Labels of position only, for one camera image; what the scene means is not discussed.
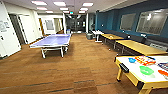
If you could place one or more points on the grey ottoman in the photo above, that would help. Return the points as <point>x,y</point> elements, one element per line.
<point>89,36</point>

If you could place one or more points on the small white table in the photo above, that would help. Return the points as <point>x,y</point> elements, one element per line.
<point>96,33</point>

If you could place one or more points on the yellow wooden table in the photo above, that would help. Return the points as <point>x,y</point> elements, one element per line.
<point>140,47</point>
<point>111,36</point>

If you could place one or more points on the blue ping pong table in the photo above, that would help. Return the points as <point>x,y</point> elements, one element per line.
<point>53,40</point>

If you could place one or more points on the ceiling light panel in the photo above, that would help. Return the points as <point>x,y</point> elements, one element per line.
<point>39,3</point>
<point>59,3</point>
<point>87,4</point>

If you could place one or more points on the interior glass window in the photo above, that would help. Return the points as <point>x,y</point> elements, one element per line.
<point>128,21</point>
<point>153,21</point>

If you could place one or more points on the yellow legged white game table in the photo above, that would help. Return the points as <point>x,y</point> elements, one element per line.
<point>140,75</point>

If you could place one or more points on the green bowl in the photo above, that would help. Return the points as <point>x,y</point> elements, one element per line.
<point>146,71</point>

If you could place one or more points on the colourful board game box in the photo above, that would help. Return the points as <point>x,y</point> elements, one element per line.
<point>163,66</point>

